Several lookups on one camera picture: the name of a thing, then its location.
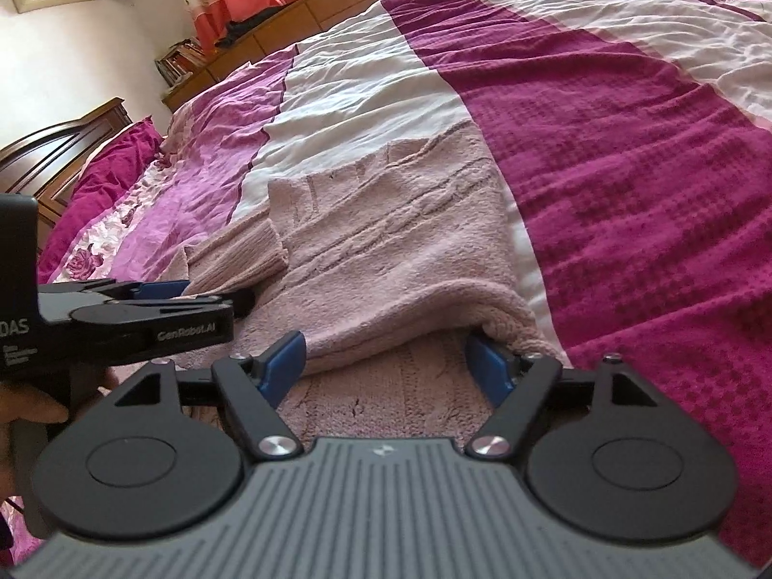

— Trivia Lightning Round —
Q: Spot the stack of books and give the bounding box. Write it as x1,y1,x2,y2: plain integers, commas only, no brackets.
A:
155,36,207,89

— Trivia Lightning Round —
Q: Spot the pink knitted sweater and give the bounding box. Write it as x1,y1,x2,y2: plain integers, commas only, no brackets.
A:
109,122,571,453

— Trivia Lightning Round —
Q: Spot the pink and magenta patchwork bedspread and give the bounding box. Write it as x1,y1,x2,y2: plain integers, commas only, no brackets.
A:
0,0,772,574

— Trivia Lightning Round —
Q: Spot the person's left hand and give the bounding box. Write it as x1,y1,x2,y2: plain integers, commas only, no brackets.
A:
0,368,119,442

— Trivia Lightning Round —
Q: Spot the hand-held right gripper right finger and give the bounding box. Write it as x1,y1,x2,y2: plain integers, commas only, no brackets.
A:
464,334,658,460

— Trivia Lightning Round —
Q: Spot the brown wooden window cabinet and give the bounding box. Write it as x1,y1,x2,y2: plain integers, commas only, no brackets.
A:
163,0,471,113

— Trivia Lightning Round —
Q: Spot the magenta velvet pillow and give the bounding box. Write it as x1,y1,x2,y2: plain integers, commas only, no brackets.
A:
36,117,165,267

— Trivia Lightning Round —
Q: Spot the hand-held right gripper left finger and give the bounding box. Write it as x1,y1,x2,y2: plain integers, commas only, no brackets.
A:
111,331,308,462

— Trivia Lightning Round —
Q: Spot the dark clothes pile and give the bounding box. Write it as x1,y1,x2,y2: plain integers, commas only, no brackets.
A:
214,9,279,49

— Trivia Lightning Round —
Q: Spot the brown wooden headboard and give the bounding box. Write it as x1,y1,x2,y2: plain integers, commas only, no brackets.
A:
0,96,135,242

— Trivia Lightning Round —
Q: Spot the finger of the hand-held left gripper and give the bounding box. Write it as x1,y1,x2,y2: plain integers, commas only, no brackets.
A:
109,288,256,319
39,277,192,308

